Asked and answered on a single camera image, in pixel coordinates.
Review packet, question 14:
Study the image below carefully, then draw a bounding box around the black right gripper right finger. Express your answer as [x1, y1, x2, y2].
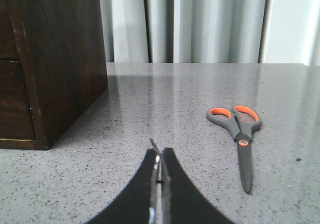
[161, 148, 233, 224]

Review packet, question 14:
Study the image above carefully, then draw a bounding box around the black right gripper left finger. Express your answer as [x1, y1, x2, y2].
[88, 149, 160, 224]

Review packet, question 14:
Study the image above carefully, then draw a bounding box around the wooden drawer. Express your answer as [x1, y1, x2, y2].
[0, 0, 19, 59]

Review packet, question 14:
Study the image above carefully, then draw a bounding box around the dark wooden drawer cabinet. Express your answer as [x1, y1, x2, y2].
[0, 0, 108, 150]

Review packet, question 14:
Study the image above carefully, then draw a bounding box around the white curtain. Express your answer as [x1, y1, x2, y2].
[100, 0, 320, 66]

